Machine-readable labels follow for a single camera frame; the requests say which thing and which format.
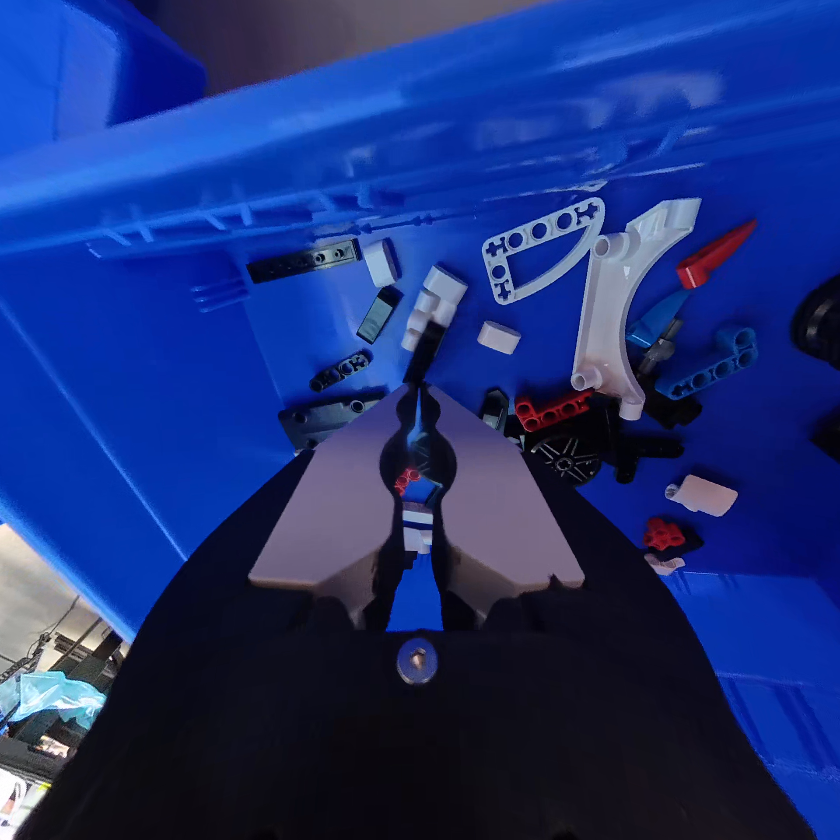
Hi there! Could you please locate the grey axle connector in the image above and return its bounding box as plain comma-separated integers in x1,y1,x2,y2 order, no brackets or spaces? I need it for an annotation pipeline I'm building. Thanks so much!
640,320,685,376

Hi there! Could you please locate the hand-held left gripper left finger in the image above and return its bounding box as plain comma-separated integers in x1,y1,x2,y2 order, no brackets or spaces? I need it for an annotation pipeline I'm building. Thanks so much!
248,382,421,629

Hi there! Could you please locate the thin black liftarm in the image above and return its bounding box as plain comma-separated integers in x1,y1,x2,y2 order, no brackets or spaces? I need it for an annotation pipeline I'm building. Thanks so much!
309,351,372,393

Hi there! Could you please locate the small red connector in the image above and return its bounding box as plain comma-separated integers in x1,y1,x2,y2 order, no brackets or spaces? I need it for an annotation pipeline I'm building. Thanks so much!
643,517,687,551

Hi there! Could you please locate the black block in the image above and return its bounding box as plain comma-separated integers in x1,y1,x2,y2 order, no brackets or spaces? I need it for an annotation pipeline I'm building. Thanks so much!
640,374,704,431

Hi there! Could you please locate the red pointed piece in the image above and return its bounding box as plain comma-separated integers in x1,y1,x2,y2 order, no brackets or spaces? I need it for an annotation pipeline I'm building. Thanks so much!
676,219,760,290

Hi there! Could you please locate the black flat panel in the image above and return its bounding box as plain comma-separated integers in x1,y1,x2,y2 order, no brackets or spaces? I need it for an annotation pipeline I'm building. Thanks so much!
277,390,389,455

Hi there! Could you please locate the black wheel hub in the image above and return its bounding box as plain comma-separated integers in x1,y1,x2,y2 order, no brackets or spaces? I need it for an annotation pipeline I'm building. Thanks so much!
791,274,840,370

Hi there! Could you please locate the white curved frame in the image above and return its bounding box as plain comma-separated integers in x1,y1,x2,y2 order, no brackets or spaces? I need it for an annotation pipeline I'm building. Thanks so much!
482,197,606,307

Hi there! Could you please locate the white wheel arch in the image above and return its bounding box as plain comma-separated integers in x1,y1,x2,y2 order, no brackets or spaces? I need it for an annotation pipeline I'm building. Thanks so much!
571,198,704,421

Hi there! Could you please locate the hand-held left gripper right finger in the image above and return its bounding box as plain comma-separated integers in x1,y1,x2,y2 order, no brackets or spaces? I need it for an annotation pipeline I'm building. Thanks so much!
419,385,586,629

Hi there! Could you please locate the blue angled beam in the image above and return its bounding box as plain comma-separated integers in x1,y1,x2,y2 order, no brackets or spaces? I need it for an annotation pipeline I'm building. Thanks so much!
654,325,760,400

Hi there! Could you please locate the blue pointed piece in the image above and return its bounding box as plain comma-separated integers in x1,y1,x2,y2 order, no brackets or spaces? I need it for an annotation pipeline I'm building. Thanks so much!
625,289,694,349

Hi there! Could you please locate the white curved panel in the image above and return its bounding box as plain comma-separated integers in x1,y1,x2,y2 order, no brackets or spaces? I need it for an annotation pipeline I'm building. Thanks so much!
665,474,740,518

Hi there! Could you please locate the small black tile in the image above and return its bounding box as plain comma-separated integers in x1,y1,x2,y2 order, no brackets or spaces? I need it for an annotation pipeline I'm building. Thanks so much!
356,285,405,345

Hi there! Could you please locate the small white curved brick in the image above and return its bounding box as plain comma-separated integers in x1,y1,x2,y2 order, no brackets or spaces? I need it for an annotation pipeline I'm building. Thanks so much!
363,239,402,289
477,319,523,356

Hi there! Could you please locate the long black plate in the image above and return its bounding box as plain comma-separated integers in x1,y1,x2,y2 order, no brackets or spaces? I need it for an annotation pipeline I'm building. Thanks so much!
246,238,364,285

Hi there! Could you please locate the white angled frame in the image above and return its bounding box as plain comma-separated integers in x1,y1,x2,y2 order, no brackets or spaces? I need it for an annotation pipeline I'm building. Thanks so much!
402,502,436,553

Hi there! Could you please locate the black cross liftarm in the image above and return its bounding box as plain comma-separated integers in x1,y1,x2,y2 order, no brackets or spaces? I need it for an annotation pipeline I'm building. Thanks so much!
613,433,685,484

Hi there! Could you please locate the black straight beam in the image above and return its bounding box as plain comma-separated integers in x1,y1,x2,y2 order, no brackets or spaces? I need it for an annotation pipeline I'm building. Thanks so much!
592,392,623,454

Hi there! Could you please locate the large blue storage bin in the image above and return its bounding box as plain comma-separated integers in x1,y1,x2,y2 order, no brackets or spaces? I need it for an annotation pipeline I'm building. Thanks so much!
0,0,210,142
0,0,840,840

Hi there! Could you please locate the red angled beam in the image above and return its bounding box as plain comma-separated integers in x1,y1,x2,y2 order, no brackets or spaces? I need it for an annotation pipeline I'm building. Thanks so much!
514,388,595,433

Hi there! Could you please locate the white bracket connector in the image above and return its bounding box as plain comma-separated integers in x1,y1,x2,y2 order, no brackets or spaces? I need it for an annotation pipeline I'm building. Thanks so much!
401,264,469,353

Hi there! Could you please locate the light blue plastic bag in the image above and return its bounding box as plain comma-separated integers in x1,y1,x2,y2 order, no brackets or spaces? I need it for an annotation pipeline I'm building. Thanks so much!
10,669,107,731

